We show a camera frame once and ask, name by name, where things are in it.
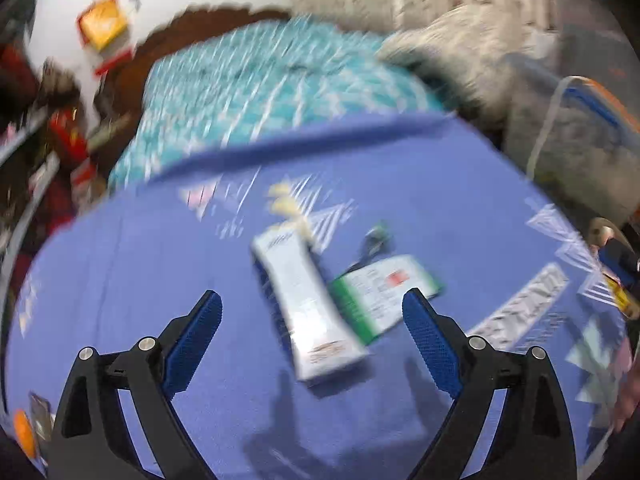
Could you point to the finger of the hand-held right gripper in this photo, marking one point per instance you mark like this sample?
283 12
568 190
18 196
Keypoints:
612 257

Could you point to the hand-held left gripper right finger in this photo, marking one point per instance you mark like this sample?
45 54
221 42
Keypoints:
430 345

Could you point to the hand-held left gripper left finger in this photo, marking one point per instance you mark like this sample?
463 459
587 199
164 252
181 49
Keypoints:
197 340

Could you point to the yellow and red wrapper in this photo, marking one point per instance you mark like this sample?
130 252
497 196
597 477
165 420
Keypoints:
622 295

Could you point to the green and white box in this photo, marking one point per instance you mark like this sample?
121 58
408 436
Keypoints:
380 290

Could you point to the long white box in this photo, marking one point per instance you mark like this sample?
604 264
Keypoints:
310 310

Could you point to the shiny green wrapper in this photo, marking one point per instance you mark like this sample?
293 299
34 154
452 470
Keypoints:
375 240

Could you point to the pale yellow wrapper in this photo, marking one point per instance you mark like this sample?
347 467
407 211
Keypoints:
287 207

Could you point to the blue printed tablecloth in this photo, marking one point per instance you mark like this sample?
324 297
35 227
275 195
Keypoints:
150 260

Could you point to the clear plastic storage box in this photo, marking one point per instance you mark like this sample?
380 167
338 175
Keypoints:
575 150

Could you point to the orange round object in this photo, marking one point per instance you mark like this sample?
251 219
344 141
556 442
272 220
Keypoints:
24 432

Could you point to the metal storage shelf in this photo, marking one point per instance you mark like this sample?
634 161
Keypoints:
30 180

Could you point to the red bag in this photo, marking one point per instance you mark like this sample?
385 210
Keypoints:
67 132

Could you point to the teal patterned bedsheet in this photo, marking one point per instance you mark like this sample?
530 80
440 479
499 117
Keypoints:
260 85

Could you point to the grey patterned blanket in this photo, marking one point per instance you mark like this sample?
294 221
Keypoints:
450 45

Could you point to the carved wooden headboard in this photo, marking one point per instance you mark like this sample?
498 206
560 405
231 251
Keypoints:
150 42

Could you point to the red yellow wall calendar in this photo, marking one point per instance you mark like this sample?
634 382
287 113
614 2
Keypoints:
102 25

